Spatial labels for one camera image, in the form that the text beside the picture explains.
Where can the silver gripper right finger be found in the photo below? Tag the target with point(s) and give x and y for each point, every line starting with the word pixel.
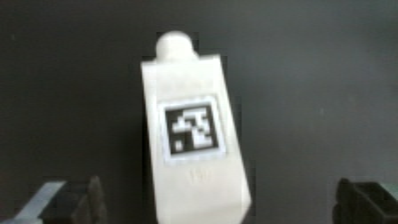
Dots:
pixel 367 203

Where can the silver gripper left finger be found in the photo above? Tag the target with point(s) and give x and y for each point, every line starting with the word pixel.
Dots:
pixel 67 203

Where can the white stool leg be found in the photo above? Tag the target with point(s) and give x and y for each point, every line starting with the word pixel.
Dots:
pixel 200 180

